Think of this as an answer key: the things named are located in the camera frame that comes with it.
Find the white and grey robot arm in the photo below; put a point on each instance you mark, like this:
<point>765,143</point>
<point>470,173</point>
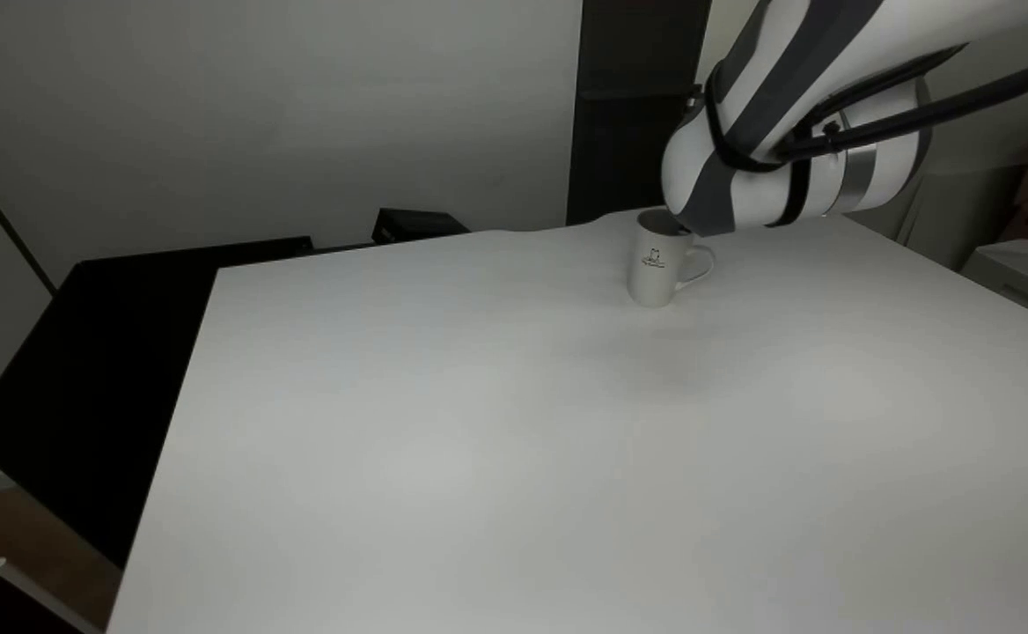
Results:
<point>797,128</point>

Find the small black box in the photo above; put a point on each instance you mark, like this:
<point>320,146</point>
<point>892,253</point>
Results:
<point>416,222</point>

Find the white ceramic mug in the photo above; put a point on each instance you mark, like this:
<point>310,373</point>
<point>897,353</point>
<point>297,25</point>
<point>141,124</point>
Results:
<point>655,273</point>

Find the dark grey pillar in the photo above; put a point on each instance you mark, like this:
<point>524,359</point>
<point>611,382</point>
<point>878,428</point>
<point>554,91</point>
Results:
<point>625,105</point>

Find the black low cabinet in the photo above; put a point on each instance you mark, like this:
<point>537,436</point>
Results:
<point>102,364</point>

